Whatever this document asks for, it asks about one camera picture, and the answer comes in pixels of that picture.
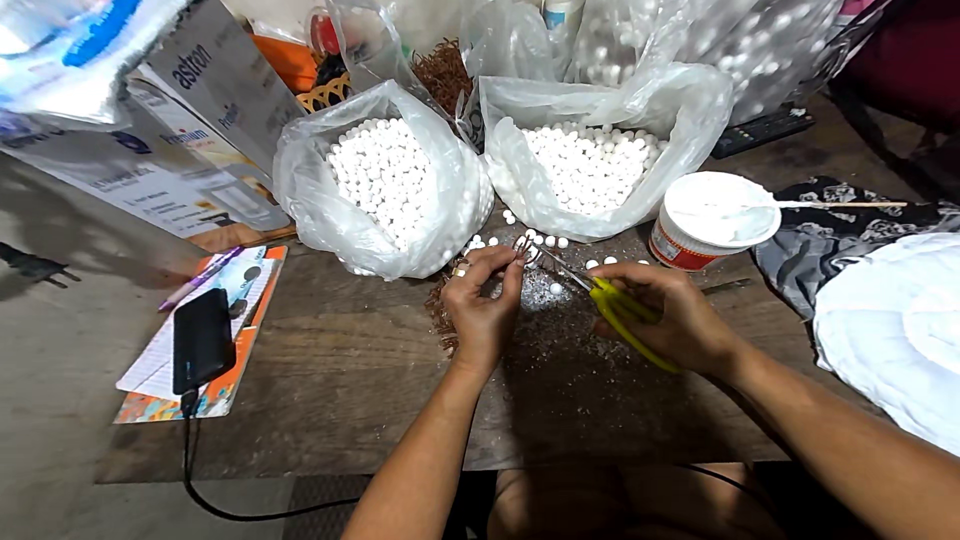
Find person's left hand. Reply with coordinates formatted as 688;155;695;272
440;245;526;378

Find person's right hand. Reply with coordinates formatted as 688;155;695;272
591;260;747;382

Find yellow-green handled scissors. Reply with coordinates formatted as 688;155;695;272
541;247;682;375

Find person's right forearm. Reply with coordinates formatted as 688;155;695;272
720;343;960;540

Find person's left forearm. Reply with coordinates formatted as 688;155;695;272
341;363;490;540

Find scattered small white balls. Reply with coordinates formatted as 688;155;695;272
463;209;652;297

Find pile of brown stems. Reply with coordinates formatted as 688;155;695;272
424;258;468;360

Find white tub with red label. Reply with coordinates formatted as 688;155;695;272
648;171;783;273

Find pile of white balls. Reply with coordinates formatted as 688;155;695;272
521;122;669;217
325;117;444;252

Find clear plastic bag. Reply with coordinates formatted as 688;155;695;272
478;62;735;243
273;80;496;282

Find black patterned cloth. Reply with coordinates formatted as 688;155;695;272
750;176;960;322

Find black remote control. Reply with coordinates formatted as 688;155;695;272
710;107;816;160

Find bundle of brown stems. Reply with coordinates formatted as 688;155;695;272
410;39;475;119

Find thin wooden stick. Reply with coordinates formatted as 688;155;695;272
772;199;909;210

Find person's legs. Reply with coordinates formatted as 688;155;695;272
486;462;762;540

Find yellow openwork basket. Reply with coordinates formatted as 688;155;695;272
295;72;354;115

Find clear bag of white balls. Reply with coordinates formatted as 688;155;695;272
573;0;845;127

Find round white fabric item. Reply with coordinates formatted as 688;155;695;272
812;231;960;457

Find white bottle with blue label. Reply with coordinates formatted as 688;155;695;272
542;0;586;31

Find purple pen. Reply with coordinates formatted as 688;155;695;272
158;246;245;313

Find red round object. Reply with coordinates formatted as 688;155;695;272
309;13;342;56

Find black power bank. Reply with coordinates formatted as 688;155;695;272
172;288;237;396

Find orange cloth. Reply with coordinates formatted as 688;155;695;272
249;33;321;96

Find orange patterned notebook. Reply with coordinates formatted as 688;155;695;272
113;245;288;426

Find printed cardboard appliance box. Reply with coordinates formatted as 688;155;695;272
1;0;309;260

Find white lined paper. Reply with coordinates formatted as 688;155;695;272
116;246;277;400

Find dark red chair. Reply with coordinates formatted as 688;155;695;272
828;0;960;204

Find black power plug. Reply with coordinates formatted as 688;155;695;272
0;240;82;290

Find white blue plastic package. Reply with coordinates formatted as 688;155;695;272
0;0;195;140

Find black cable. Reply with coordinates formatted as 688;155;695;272
180;387;759;523

